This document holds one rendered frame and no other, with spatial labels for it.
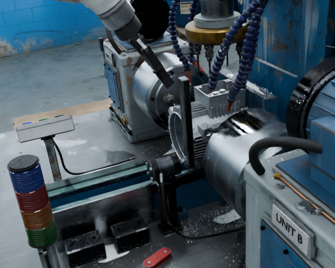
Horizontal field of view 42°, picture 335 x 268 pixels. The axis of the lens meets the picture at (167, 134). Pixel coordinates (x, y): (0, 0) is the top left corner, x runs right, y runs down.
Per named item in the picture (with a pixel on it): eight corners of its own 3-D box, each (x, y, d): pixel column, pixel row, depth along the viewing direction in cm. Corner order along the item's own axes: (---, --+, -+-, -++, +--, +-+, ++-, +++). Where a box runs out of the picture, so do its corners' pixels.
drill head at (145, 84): (179, 95, 187) (175, 38, 176) (220, 127, 157) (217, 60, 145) (124, 108, 180) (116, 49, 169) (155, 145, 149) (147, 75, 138)
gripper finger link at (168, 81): (161, 64, 126) (161, 65, 125) (174, 82, 130) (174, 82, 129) (153, 70, 126) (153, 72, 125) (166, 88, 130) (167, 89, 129)
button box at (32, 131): (73, 130, 144) (69, 115, 144) (75, 130, 137) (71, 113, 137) (20, 143, 139) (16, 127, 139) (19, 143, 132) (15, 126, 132)
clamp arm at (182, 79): (193, 162, 121) (186, 75, 110) (197, 167, 119) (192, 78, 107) (181, 165, 120) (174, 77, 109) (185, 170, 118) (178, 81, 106)
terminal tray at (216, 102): (228, 99, 139) (228, 78, 135) (246, 111, 130) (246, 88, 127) (194, 108, 135) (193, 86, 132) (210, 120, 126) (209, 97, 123)
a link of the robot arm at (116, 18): (118, -9, 118) (131, 8, 121) (92, 12, 118) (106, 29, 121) (128, -4, 110) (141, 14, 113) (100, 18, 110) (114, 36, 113)
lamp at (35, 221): (51, 209, 93) (47, 191, 91) (55, 225, 88) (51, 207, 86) (22, 217, 92) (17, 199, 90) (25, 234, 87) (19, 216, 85)
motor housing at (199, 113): (223, 136, 149) (222, 84, 141) (253, 161, 133) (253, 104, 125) (169, 151, 143) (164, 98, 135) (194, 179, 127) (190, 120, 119)
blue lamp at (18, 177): (42, 173, 89) (37, 154, 87) (46, 187, 84) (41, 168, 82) (12, 181, 88) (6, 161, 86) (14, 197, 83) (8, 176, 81)
